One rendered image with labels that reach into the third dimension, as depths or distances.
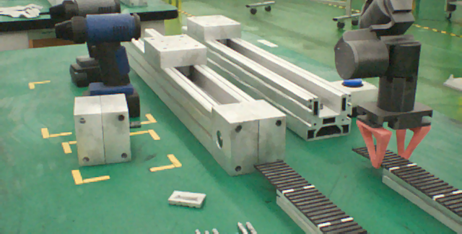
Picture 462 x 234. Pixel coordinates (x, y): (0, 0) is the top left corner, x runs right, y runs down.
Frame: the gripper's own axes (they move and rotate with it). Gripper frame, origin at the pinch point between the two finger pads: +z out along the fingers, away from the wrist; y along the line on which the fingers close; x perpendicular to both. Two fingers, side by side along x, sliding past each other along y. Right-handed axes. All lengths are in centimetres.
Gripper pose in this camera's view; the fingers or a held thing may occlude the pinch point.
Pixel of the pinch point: (389, 159)
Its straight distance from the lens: 94.2
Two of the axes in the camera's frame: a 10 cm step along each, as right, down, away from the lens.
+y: -9.3, 1.1, -3.5
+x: 3.6, 2.9, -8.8
